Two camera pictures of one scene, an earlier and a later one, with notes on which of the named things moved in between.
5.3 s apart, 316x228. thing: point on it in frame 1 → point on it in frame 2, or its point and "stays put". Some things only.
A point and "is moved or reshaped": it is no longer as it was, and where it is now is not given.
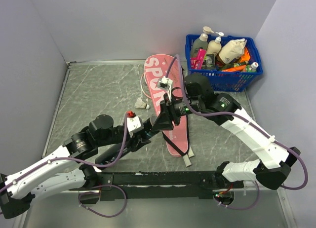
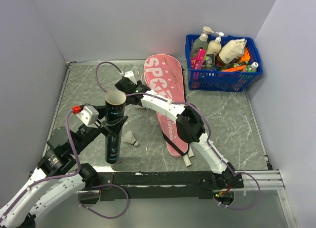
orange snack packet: [246, 56] stays put
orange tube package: [241, 68] stays put
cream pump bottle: [214, 47] stays put
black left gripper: [136, 144] → [113, 127]
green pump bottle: [201, 42] stays put
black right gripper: [167, 113] → [138, 84]
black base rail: [152, 186] stays put
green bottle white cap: [252, 68] stays put
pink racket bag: [156, 66] stays put
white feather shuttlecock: [139, 103] is moved or reshaped
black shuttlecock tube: [111, 154] → [115, 107]
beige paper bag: [232, 50] stays put
